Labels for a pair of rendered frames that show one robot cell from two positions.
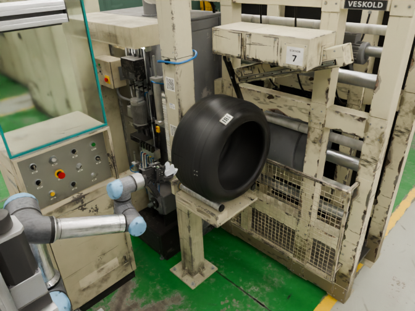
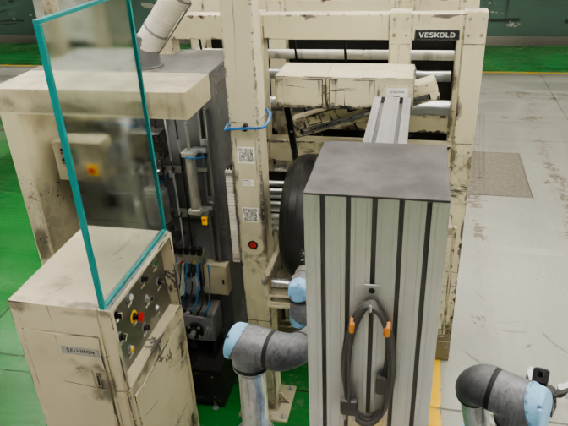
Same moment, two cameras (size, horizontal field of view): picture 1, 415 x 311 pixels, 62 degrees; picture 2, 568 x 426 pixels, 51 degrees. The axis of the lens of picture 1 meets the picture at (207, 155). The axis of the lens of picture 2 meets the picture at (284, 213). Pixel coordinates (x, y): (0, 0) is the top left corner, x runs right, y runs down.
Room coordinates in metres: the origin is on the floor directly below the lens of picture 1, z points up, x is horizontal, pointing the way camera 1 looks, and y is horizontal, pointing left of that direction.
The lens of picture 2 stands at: (-0.20, 1.34, 2.48)
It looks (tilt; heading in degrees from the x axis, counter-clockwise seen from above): 28 degrees down; 327
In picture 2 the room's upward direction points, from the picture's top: 3 degrees counter-clockwise
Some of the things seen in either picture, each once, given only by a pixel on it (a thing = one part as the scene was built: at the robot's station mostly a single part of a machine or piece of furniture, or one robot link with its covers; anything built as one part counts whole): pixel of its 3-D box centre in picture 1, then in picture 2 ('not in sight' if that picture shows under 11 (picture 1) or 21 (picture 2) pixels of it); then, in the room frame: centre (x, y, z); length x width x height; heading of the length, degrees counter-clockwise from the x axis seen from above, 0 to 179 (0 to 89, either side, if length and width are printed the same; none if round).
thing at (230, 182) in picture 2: (170, 129); (235, 215); (1.95, 0.22, 1.19); 0.05 x 0.04 x 0.48; 134
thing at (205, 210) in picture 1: (200, 204); (306, 297); (1.65, 0.05, 0.84); 0.36 x 0.09 x 0.06; 44
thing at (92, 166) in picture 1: (73, 218); (123, 386); (1.82, 0.91, 0.63); 0.56 x 0.41 x 1.27; 134
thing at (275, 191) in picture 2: not in sight; (281, 202); (2.16, -0.17, 1.05); 0.20 x 0.15 x 0.30; 44
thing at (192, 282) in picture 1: (193, 268); (268, 399); (1.91, 0.14, 0.02); 0.27 x 0.27 x 0.04; 44
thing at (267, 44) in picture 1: (268, 43); (346, 85); (1.86, -0.35, 1.71); 0.61 x 0.25 x 0.15; 44
